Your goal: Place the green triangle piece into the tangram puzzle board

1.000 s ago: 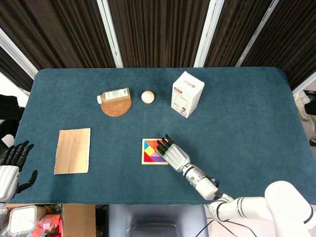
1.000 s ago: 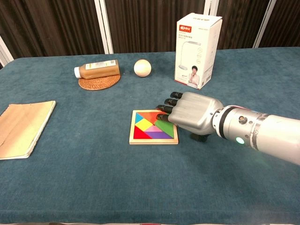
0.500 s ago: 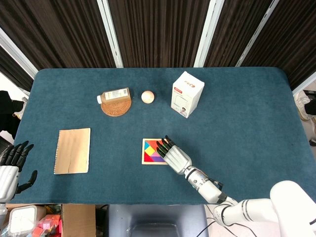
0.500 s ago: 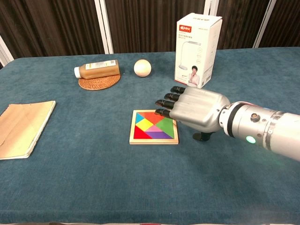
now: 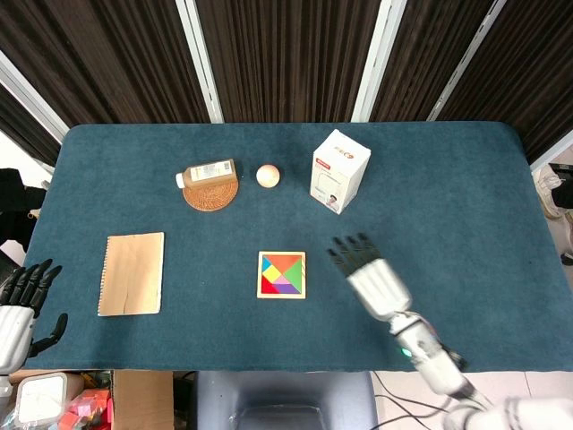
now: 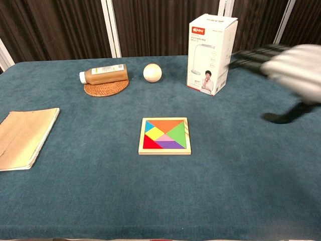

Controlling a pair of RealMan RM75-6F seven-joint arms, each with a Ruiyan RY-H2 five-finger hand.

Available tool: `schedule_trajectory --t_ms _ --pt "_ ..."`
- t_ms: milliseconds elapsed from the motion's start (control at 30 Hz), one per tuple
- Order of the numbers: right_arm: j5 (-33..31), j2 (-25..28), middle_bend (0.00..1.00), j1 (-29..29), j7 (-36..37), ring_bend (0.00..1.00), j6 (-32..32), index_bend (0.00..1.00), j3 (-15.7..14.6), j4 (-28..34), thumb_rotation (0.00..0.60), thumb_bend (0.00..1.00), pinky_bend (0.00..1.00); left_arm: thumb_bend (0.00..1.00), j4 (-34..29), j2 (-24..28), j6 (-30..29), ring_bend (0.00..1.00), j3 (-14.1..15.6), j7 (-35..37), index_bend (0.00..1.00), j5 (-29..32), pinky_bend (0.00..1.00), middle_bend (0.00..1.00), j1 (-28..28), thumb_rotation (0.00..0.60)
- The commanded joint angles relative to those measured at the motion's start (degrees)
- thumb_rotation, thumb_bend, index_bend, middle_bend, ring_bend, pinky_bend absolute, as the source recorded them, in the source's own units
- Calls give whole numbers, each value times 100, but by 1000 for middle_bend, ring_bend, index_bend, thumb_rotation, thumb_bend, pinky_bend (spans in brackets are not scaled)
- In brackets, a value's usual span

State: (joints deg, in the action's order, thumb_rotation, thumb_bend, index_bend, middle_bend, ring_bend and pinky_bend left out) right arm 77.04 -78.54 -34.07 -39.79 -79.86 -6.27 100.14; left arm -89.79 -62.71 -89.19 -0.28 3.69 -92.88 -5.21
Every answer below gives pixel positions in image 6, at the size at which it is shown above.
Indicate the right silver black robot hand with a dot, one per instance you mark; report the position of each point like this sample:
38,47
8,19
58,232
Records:
296,70

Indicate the green triangle tangram piece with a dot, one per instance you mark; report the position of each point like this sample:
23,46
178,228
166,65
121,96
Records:
179,136

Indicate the orange triangle tangram piece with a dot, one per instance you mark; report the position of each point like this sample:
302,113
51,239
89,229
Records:
165,125

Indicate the pink triangle tangram piece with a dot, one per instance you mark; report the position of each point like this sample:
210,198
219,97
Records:
165,138

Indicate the blue triangle tangram piece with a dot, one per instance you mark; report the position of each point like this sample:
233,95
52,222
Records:
148,126

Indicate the red triangle tangram piece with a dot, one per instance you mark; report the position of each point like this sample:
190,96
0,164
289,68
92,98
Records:
150,144

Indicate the dark ribbed screen panel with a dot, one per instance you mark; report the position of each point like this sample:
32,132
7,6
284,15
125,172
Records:
306,22
258,25
50,27
163,27

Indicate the white desk lamp carton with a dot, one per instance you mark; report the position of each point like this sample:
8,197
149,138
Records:
208,55

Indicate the pale wooden ball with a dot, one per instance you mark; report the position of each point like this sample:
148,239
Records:
152,73

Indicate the purple parallelogram tangram piece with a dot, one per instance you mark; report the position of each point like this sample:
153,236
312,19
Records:
171,144

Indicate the yellow square tangram piece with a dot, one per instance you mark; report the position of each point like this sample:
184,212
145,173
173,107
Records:
155,133

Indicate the wooden tangram tray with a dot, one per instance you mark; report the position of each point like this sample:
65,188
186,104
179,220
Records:
164,151

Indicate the brown drink bottle white cap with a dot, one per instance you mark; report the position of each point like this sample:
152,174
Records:
107,76

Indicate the round woven rattan coaster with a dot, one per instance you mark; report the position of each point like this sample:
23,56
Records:
105,90

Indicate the teal table cloth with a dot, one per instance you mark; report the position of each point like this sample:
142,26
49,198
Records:
100,190

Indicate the kraft paper notebook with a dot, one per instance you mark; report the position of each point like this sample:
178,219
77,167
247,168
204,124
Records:
22,138

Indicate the white screen frame post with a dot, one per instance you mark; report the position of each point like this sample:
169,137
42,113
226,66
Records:
284,22
224,7
5,56
111,27

